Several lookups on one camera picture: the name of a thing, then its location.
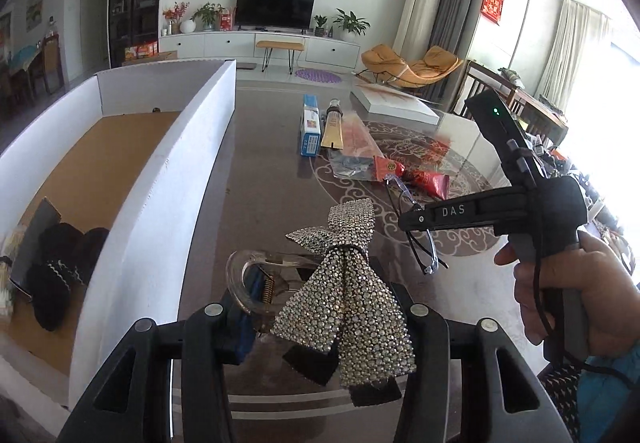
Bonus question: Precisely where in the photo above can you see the black frame eyeglasses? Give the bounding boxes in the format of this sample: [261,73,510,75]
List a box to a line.
[383,174,448,275]

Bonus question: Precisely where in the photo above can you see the rhinestone bow hair clip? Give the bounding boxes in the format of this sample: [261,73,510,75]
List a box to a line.
[224,197,419,390]

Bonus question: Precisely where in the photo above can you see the black scrunchie large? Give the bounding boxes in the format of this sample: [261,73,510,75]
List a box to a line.
[27,223,110,331]

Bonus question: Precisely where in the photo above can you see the red pouch with tassel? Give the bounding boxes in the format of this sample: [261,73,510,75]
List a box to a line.
[373,156,450,200]

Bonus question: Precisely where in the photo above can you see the phone case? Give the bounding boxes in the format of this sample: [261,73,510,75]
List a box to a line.
[326,111,383,182]

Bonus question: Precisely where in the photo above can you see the black box white labels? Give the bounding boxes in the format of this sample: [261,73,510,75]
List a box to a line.
[10,198,61,299]

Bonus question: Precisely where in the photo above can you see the blue white toothpaste box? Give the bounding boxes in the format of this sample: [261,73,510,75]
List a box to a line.
[299,94,322,158]

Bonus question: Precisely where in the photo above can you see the silver gold cosmetic tube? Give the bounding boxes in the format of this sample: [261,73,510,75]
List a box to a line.
[320,98,344,150]

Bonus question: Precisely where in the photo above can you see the person's right hand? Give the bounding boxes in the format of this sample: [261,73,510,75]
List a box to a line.
[494,229,639,357]

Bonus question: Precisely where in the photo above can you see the wooden dining chair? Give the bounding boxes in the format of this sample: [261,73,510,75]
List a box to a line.
[450,60,568,146]

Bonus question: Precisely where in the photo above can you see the white storage box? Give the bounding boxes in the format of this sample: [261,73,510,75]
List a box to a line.
[1,60,236,430]

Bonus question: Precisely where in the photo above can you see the white flat box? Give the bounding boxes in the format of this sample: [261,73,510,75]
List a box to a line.
[352,83,439,125]

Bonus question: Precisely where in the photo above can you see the red window decoration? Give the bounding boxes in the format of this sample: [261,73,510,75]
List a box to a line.
[480,0,504,25]

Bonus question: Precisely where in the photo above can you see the orange lounge chair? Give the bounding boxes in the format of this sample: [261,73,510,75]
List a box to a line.
[361,44,462,88]

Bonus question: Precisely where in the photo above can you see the white standing air conditioner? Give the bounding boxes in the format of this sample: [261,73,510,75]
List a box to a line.
[392,0,440,60]

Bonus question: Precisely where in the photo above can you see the white tv cabinet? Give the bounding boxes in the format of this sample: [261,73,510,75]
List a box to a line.
[158,31,360,70]

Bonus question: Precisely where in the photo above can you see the potted plant right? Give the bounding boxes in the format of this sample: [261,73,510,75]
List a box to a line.
[333,8,371,43]

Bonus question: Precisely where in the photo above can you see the small potted plant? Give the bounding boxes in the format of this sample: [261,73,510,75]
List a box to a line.
[314,15,328,36]

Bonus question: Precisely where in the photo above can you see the cardboard snack box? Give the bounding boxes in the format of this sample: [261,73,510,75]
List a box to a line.
[122,41,178,66]

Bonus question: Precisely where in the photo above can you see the wooden bench stool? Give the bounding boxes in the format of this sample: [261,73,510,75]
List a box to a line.
[255,40,305,74]

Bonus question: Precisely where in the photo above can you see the potted plant left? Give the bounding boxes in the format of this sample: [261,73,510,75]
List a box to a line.
[193,2,226,31]

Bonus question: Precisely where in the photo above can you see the red flower vase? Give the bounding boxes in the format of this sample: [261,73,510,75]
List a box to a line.
[163,2,190,34]

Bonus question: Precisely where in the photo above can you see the black television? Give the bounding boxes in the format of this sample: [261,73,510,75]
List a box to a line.
[234,0,314,30]

